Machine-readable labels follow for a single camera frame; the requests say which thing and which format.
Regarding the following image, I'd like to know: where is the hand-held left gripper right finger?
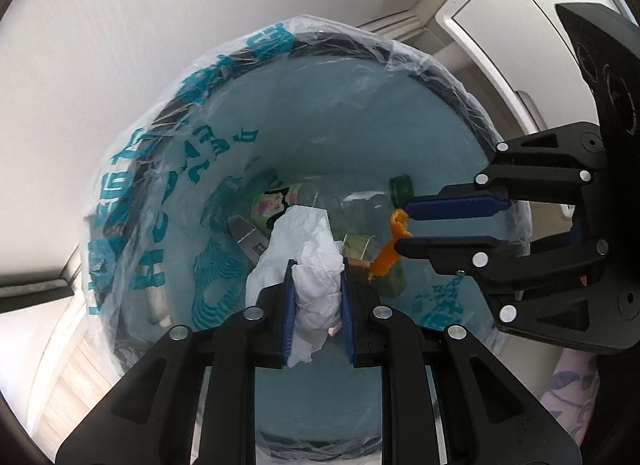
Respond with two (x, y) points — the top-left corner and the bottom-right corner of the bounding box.
(340, 257), (583, 465)

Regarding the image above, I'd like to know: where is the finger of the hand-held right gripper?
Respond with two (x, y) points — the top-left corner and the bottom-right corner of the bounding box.
(402, 120), (609, 222)
(394, 236), (614, 346)

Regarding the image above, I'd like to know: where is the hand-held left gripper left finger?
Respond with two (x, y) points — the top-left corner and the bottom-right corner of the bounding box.
(55, 259), (301, 465)

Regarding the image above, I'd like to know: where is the orange peel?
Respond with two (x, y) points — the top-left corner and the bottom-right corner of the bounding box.
(367, 209), (416, 280)

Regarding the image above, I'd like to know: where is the white tissue paper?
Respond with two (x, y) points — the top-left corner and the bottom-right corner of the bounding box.
(245, 205), (346, 368)

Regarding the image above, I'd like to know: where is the trash bin with plastic liner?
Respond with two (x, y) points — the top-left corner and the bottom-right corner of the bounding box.
(85, 12), (533, 465)

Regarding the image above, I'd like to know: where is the person's right forearm floral sleeve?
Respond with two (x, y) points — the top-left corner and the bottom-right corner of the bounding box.
(540, 347), (601, 446)

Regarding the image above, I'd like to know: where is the clear bottle with green cap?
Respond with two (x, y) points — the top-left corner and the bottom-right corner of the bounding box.
(335, 174), (416, 236)

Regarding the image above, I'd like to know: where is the green carton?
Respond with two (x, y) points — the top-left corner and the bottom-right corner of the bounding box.
(342, 232), (381, 263)

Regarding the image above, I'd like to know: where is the grey foil packet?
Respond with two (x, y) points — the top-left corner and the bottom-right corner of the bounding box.
(227, 215), (273, 266)

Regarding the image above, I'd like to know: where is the white cabinet door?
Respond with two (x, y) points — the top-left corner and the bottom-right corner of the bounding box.
(435, 0), (640, 131)

